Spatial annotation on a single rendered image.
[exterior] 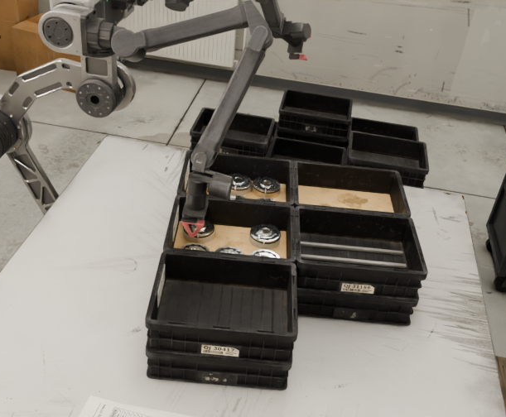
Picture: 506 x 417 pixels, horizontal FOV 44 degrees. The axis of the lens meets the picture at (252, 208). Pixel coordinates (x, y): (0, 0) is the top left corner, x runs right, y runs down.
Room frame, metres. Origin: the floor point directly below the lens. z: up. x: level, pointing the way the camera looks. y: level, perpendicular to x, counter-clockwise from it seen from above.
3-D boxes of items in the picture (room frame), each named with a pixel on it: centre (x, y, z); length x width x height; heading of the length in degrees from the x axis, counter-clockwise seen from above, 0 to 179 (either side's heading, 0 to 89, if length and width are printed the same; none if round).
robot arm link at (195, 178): (1.53, 0.16, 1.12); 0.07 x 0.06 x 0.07; 82
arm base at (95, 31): (1.75, 0.49, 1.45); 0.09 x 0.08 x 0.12; 174
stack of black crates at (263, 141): (2.92, 0.15, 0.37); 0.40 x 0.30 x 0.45; 84
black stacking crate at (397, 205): (1.90, -0.34, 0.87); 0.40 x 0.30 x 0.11; 91
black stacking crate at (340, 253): (1.60, -0.34, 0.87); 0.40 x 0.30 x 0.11; 91
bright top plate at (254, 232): (1.67, -0.05, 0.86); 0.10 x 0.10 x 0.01
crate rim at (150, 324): (1.29, 0.05, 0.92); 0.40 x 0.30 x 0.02; 91
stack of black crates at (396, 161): (2.83, -0.65, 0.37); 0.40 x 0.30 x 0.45; 84
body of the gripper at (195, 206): (1.53, 0.17, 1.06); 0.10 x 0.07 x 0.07; 0
